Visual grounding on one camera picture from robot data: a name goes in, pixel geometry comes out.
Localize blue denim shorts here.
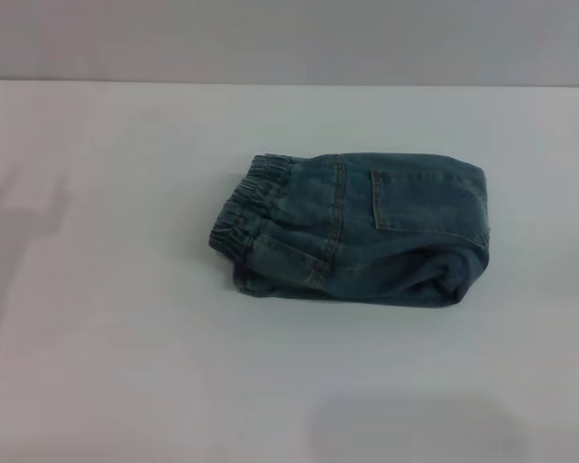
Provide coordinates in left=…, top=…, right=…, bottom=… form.
left=207, top=152, right=492, bottom=306

